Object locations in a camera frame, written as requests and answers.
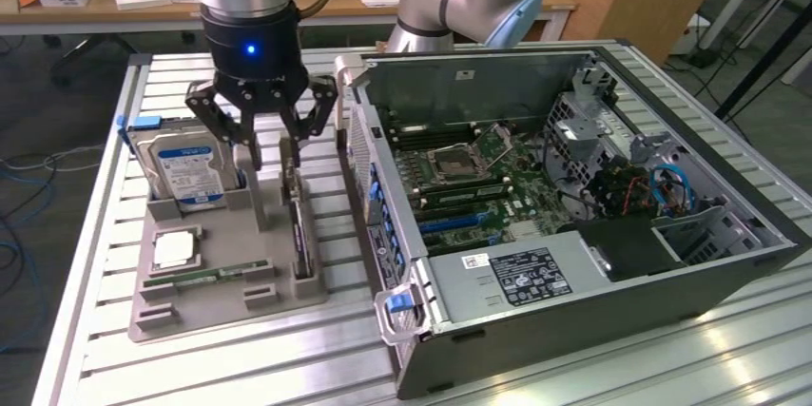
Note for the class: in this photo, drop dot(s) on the black open PC case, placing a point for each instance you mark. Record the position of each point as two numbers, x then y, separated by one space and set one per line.
571 330

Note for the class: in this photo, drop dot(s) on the grey plastic parts rack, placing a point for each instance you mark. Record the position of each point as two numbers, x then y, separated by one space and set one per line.
222 301

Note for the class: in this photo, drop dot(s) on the blue plastic case latch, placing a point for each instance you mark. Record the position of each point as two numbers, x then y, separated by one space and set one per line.
400 303

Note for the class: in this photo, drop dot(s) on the grey power supply unit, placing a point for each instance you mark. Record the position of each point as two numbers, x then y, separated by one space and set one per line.
463 292

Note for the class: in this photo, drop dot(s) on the hard disk in blue caddy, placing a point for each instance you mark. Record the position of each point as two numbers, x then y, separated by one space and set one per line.
184 173

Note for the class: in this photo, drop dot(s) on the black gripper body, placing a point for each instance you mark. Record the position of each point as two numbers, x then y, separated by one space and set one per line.
254 63

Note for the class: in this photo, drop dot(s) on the black tripod stand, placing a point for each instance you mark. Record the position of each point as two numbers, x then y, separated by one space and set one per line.
739 97

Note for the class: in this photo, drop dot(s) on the metal drive cage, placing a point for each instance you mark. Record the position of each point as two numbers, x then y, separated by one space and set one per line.
578 135

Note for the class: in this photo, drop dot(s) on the silver CPU chip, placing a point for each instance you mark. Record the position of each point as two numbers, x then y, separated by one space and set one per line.
172 251

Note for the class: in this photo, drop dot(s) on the installed green RAM stick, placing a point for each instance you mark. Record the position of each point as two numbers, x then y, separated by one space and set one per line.
470 194

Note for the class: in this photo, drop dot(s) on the wooden desk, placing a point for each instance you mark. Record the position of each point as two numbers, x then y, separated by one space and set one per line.
95 15

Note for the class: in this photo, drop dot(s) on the silver chipset heatsink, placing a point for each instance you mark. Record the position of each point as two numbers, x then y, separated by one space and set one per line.
523 230

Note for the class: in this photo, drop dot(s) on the green graphics card black fan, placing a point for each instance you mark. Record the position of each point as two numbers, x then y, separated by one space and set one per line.
299 235

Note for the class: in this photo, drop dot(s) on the grey metal disk bay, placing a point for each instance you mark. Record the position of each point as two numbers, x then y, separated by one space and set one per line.
723 235

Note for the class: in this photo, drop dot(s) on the green motherboard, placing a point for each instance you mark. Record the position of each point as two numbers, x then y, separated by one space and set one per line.
527 216

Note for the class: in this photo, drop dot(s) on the open metal socket cover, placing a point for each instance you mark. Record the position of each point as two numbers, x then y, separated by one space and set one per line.
498 144

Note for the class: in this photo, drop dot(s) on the white floor cabinet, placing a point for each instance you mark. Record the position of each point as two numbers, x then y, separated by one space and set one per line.
688 42

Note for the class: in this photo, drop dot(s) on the black office chair base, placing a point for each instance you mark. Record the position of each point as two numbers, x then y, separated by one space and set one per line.
83 47

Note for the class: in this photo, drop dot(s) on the CPU socket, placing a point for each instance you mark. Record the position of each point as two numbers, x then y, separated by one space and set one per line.
454 163

